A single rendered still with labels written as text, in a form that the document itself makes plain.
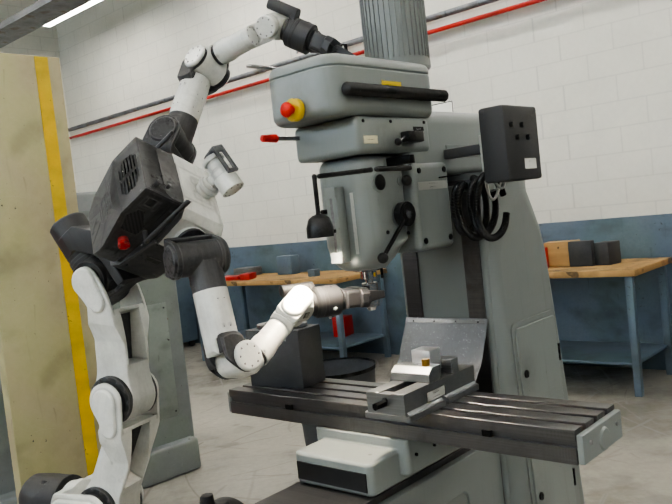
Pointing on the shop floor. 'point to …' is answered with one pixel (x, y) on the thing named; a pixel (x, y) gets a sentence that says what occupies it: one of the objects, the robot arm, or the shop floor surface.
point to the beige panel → (41, 281)
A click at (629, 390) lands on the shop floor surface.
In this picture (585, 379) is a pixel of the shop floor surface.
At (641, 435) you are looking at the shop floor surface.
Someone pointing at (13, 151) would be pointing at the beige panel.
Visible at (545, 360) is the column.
